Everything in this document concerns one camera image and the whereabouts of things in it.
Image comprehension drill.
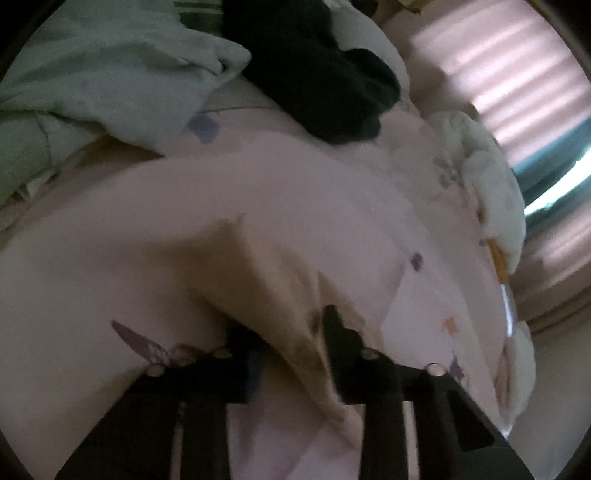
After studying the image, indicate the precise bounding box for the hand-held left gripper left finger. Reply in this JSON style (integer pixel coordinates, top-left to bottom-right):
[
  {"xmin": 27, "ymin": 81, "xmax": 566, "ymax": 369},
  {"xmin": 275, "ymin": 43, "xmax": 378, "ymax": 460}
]
[{"xmin": 54, "ymin": 327, "xmax": 267, "ymax": 480}]

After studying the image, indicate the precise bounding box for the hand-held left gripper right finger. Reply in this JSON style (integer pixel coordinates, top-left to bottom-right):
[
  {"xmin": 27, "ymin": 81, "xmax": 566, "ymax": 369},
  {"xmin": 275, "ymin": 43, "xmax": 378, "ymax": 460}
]
[{"xmin": 322, "ymin": 304, "xmax": 546, "ymax": 480}]

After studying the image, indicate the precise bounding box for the peach printed small garment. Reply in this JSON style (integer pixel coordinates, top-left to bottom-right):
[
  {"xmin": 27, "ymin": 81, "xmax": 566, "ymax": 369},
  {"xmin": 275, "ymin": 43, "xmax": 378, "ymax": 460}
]
[{"xmin": 182, "ymin": 215, "xmax": 402, "ymax": 444}]

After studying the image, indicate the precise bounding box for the pink printed bed sheet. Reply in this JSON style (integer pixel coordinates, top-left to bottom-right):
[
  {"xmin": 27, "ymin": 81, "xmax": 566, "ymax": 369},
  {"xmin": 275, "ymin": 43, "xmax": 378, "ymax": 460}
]
[{"xmin": 0, "ymin": 83, "xmax": 522, "ymax": 480}]

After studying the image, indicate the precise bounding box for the white fluffy blanket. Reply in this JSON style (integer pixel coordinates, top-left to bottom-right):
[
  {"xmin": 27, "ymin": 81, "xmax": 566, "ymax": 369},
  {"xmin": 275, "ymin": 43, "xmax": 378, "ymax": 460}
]
[
  {"xmin": 501, "ymin": 318, "xmax": 537, "ymax": 435},
  {"xmin": 427, "ymin": 111, "xmax": 528, "ymax": 283}
]

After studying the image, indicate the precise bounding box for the orange folded cloth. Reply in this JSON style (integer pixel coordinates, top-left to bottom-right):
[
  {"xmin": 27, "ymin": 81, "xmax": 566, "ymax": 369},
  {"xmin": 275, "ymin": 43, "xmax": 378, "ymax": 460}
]
[{"xmin": 487, "ymin": 237, "xmax": 511, "ymax": 284}]

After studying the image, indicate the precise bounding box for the black cloth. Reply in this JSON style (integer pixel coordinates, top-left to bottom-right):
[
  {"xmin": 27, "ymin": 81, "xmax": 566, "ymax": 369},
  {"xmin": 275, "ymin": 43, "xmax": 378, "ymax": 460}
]
[{"xmin": 222, "ymin": 0, "xmax": 402, "ymax": 146}]

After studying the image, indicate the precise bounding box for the teal curtain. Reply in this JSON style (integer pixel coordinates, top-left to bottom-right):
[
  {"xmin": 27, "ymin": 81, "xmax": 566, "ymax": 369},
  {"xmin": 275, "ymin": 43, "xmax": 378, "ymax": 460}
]
[{"xmin": 512, "ymin": 122, "xmax": 591, "ymax": 232}]

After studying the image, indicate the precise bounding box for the white pillow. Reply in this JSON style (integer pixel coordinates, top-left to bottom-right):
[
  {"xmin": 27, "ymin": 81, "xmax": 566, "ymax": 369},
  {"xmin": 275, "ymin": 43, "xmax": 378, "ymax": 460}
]
[{"xmin": 330, "ymin": 0, "xmax": 411, "ymax": 90}]

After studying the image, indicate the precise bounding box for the light green cloth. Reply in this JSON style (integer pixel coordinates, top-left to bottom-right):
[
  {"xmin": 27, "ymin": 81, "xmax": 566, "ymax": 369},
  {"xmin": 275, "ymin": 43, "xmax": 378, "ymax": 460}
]
[{"xmin": 0, "ymin": 0, "xmax": 252, "ymax": 208}]

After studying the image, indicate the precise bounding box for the pink curtain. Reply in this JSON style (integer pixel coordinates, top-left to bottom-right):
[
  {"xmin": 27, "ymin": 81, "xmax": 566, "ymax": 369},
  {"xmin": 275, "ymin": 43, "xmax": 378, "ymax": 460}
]
[{"xmin": 383, "ymin": 0, "xmax": 591, "ymax": 333}]

